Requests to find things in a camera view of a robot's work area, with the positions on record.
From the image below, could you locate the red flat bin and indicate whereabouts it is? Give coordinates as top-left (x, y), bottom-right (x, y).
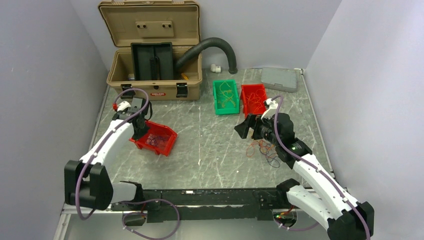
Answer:
top-left (129, 121), bottom-right (178, 157)

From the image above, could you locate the tan plastic toolbox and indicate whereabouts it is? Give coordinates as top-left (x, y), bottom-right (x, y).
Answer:
top-left (98, 0), bottom-right (203, 101)

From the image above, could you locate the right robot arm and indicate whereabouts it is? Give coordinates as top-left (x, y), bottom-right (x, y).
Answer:
top-left (234, 113), bottom-right (375, 240)

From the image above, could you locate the yellow tool in toolbox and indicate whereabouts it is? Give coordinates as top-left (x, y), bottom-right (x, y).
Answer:
top-left (181, 73), bottom-right (189, 80)

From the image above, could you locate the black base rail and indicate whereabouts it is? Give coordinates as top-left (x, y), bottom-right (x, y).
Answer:
top-left (110, 188), bottom-right (298, 226)

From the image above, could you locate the black corrugated hose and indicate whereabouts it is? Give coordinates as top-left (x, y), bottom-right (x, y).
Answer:
top-left (174, 37), bottom-right (239, 75)

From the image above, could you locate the red plastic bin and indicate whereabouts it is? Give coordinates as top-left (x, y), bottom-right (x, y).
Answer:
top-left (240, 84), bottom-right (268, 118)

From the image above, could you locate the white pipe elbow fitting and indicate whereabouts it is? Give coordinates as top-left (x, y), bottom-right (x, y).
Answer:
top-left (210, 64), bottom-right (222, 73)

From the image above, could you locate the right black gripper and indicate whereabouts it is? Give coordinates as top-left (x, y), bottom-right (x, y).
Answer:
top-left (234, 112), bottom-right (281, 147)

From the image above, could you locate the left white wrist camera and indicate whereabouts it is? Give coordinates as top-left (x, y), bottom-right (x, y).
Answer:
top-left (112, 101), bottom-right (131, 113)

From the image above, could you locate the black toolbox tray insert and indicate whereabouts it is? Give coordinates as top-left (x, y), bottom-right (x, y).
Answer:
top-left (130, 42), bottom-right (174, 81)

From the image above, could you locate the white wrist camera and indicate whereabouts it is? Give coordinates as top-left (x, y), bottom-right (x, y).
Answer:
top-left (260, 98), bottom-right (279, 120)
top-left (112, 101), bottom-right (131, 113)

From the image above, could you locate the aluminium frame profile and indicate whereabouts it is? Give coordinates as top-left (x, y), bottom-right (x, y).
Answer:
top-left (53, 203), bottom-right (113, 240)

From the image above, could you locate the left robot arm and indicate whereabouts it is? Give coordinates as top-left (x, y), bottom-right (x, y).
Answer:
top-left (64, 97), bottom-right (152, 210)

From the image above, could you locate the green plastic bin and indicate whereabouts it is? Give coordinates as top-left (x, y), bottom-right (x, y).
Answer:
top-left (212, 79), bottom-right (240, 116)

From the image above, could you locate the grey plastic case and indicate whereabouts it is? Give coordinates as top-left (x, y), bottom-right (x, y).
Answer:
top-left (261, 67), bottom-right (300, 93)

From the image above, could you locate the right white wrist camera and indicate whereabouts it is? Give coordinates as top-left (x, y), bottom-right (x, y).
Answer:
top-left (260, 98), bottom-right (279, 120)

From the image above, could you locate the orange cable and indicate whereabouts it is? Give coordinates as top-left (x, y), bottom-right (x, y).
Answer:
top-left (245, 139), bottom-right (277, 159)
top-left (245, 86), bottom-right (268, 114)

